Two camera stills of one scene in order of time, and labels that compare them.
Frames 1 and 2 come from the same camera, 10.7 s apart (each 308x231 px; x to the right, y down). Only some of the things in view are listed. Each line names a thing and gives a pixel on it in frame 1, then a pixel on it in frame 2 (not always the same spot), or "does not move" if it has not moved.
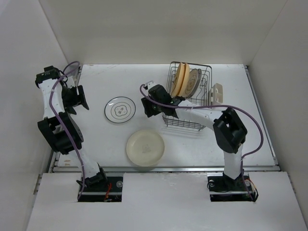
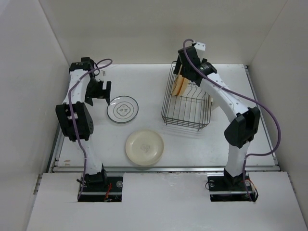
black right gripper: [149, 110] to [182, 70]
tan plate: [186, 81] does not move
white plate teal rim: [120, 109] does not move
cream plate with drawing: [145, 147] does not move
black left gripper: [68, 105] to [101, 94]
